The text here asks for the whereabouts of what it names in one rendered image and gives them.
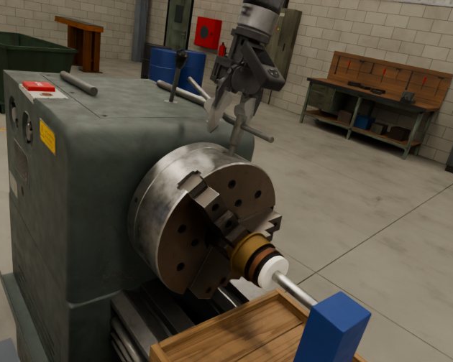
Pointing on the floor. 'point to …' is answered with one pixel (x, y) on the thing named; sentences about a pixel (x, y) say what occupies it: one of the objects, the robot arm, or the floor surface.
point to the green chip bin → (19, 60)
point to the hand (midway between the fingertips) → (227, 131)
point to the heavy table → (83, 43)
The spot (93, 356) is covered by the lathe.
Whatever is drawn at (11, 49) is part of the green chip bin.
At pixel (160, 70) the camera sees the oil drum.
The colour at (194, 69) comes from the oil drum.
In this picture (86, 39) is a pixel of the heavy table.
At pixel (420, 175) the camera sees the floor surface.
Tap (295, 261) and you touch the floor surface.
